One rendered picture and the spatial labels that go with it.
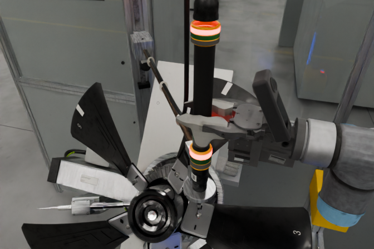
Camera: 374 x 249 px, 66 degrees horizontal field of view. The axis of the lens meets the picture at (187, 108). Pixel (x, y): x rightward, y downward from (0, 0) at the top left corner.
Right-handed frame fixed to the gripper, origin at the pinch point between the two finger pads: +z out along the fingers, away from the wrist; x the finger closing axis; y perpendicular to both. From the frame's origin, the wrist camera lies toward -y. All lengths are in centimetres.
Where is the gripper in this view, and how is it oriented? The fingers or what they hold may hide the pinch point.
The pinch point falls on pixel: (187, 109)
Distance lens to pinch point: 51.4
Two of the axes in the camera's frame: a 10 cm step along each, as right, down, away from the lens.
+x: 2.9, -5.4, 7.9
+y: -0.1, 8.2, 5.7
